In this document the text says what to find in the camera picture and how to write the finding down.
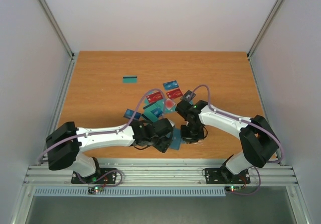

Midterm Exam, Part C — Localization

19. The teal leather card holder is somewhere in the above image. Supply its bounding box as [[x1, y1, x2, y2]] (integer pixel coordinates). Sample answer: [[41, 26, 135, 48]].
[[167, 128, 187, 150]]

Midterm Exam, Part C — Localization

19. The teal card with signature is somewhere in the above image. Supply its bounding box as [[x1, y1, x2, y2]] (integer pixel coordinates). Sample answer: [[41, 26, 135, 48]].
[[142, 103, 163, 122]]

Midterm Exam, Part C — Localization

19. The teal card black stripe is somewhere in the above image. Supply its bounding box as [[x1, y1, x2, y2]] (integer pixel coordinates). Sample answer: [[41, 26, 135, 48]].
[[122, 76, 137, 84]]

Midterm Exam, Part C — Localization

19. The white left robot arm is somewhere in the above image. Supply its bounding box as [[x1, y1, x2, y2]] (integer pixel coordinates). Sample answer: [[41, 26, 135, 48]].
[[46, 118, 175, 183]]

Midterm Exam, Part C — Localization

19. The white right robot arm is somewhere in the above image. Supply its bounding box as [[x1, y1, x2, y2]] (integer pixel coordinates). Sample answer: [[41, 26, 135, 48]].
[[176, 100, 280, 183]]

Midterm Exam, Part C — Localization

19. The blue card near centre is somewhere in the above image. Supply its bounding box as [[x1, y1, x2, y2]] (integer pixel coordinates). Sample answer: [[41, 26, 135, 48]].
[[144, 107, 163, 122]]

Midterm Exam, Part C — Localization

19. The white card red circle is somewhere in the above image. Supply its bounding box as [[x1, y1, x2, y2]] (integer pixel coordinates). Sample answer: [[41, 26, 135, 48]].
[[163, 98, 176, 114]]

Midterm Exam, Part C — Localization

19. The black VIP card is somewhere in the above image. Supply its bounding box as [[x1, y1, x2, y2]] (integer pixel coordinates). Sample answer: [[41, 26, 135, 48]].
[[180, 90, 196, 102]]

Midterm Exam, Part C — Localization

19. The red card left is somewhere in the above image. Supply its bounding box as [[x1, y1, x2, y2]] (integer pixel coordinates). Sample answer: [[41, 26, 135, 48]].
[[146, 91, 164, 103]]

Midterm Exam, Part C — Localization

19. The dark blue card left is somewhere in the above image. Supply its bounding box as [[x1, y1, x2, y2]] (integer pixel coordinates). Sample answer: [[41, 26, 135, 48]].
[[123, 109, 141, 120]]

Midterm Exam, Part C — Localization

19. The red card right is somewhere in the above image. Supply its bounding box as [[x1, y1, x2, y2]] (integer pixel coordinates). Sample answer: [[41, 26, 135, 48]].
[[166, 88, 183, 99]]

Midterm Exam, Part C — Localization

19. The blue card top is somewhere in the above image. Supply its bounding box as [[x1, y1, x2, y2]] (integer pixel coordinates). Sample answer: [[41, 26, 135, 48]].
[[163, 80, 179, 91]]

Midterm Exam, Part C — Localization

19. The right controller board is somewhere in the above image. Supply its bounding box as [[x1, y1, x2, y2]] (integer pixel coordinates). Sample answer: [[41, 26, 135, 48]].
[[225, 185, 245, 192]]

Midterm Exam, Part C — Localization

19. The controller board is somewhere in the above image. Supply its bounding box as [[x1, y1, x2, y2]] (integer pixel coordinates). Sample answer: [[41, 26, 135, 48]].
[[88, 186, 104, 194], [225, 185, 245, 192]]

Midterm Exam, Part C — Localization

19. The left controller board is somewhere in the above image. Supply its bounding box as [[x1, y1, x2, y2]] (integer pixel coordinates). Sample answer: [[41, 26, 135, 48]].
[[88, 186, 104, 194]]

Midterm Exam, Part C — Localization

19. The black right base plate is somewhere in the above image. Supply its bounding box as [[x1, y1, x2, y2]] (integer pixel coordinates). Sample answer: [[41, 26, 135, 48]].
[[202, 168, 251, 184]]

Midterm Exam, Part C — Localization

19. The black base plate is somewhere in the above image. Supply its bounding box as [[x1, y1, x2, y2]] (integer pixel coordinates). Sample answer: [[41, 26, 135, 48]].
[[71, 168, 119, 185], [202, 168, 251, 184]]

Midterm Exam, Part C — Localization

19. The grey slotted cable duct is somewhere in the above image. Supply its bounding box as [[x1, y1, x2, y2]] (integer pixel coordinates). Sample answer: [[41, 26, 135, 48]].
[[34, 186, 226, 197]]

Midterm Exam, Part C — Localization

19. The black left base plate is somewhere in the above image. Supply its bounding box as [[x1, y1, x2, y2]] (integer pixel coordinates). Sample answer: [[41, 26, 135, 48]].
[[71, 168, 119, 185]]

